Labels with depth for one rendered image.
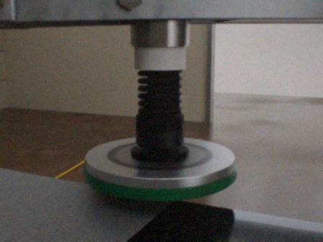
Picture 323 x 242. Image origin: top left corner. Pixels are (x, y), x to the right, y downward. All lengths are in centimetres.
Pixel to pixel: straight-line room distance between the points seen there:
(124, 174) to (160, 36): 18
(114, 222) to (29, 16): 26
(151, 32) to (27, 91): 637
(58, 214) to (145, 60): 23
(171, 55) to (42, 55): 608
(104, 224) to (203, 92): 486
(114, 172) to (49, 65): 602
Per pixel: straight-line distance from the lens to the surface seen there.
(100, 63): 590
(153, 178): 44
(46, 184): 61
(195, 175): 46
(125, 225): 46
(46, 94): 656
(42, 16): 45
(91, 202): 53
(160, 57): 49
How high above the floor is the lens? 103
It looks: 12 degrees down
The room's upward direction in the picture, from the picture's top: straight up
